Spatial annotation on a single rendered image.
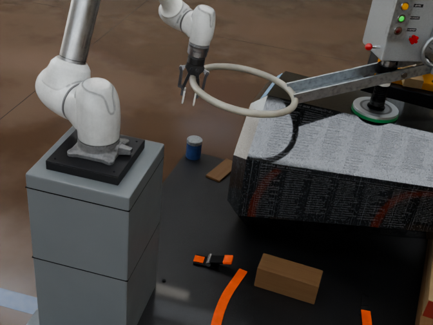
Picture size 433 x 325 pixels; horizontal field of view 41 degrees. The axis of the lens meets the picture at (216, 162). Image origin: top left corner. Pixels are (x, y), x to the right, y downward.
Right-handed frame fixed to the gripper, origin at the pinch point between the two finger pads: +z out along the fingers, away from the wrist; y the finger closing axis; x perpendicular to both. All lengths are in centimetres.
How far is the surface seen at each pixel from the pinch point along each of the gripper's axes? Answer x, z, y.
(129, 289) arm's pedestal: -69, 54, -7
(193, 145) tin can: 81, 71, 5
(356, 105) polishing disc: 16, -6, 77
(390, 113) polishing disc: 11, -8, 92
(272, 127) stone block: 8.7, 10.6, 41.0
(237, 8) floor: 410, 77, 19
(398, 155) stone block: -4, 5, 98
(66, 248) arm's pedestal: -67, 41, -33
